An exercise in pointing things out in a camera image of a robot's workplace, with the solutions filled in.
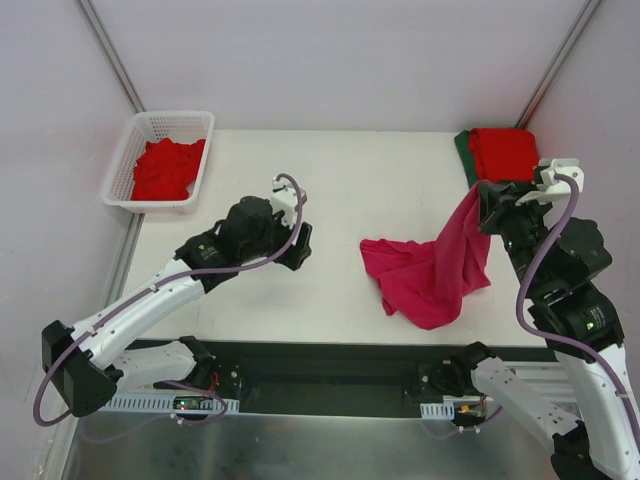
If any pink t shirt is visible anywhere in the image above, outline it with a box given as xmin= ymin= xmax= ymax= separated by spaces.
xmin=359 ymin=184 xmax=491 ymax=330

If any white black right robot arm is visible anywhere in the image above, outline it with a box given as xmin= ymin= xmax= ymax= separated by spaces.
xmin=449 ymin=166 xmax=639 ymax=479

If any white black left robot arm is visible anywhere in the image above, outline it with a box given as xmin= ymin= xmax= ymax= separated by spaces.
xmin=41 ymin=188 xmax=312 ymax=417

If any folded red t shirt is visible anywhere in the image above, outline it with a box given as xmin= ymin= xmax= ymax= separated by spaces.
xmin=469 ymin=128 xmax=540 ymax=183

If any crumpled red t shirt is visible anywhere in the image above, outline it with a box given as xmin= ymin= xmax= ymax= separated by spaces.
xmin=131 ymin=138 xmax=205 ymax=201

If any folded green t shirt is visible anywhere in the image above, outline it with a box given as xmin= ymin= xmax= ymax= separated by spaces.
xmin=454 ymin=130 xmax=478 ymax=189

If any white plastic laundry basket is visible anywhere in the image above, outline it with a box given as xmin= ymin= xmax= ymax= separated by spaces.
xmin=101 ymin=110 xmax=215 ymax=215

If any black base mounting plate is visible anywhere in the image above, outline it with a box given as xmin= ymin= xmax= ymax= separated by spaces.
xmin=183 ymin=341 xmax=480 ymax=418

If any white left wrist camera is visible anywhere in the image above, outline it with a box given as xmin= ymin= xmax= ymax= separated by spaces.
xmin=269 ymin=174 xmax=307 ymax=229

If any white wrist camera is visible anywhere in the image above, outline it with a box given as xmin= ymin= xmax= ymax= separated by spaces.
xmin=515 ymin=158 xmax=584 ymax=206
xmin=269 ymin=174 xmax=307 ymax=229

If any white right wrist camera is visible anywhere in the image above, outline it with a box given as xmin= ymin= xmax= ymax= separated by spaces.
xmin=515 ymin=158 xmax=584 ymax=206

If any aluminium frame rail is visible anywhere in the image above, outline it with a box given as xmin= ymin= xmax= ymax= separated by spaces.
xmin=506 ymin=362 xmax=574 ymax=398

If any left white slotted cable duct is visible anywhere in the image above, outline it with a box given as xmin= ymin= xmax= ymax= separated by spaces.
xmin=99 ymin=392 xmax=224 ymax=415

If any white slotted cable duct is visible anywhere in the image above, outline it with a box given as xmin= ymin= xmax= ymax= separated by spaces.
xmin=420 ymin=401 xmax=456 ymax=421
xmin=99 ymin=392 xmax=224 ymax=415

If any right white slotted cable duct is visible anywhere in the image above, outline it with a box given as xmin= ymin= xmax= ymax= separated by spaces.
xmin=420 ymin=401 xmax=456 ymax=421

